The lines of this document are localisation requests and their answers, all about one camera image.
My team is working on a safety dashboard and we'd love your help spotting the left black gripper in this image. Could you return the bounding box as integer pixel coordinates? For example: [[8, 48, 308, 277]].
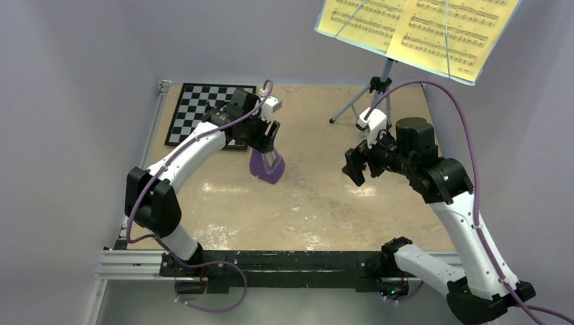
[[240, 110, 279, 154]]

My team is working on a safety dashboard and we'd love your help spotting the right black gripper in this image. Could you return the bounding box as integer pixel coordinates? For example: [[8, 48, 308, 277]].
[[343, 125, 415, 186]]

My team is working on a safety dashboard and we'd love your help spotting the clear plastic metronome cover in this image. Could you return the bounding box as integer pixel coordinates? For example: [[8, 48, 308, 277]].
[[262, 149, 282, 174]]

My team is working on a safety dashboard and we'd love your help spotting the purple metronome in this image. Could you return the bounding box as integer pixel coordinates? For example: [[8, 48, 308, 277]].
[[249, 149, 286, 184]]

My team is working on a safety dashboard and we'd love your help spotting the light blue music stand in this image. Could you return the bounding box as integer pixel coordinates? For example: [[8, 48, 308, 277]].
[[313, 0, 524, 131]]

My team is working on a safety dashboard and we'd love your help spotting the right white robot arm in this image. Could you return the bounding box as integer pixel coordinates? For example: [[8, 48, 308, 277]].
[[343, 116, 536, 324]]

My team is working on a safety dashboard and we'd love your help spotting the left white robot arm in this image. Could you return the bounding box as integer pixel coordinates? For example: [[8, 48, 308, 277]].
[[124, 89, 282, 277]]

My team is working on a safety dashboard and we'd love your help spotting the black white chessboard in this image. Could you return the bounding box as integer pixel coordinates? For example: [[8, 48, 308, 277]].
[[164, 83, 256, 147]]

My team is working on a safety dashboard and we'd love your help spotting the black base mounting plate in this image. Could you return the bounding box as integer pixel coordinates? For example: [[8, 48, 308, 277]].
[[159, 251, 413, 299]]

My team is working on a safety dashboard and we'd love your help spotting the left yellow sheet music page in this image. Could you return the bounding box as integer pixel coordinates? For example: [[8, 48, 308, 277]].
[[315, 0, 407, 52]]

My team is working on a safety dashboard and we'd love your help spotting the yellow sheet music page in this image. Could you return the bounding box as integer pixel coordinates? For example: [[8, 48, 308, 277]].
[[387, 0, 520, 85], [315, 0, 407, 52]]

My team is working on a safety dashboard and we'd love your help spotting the right yellow sheet music page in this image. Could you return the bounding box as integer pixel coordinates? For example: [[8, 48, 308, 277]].
[[387, 0, 520, 85]]

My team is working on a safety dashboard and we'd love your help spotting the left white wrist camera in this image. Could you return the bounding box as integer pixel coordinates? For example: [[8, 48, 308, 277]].
[[260, 96, 282, 123]]

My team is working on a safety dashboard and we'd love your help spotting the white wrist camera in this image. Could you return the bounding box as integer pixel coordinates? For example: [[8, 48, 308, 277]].
[[260, 96, 282, 123], [355, 107, 387, 148]]

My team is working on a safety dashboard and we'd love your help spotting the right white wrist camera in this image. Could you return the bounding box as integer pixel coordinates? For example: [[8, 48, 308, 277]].
[[355, 107, 387, 148]]

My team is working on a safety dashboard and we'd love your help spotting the aluminium frame rail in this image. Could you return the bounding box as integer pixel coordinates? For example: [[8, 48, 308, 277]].
[[81, 81, 501, 325]]

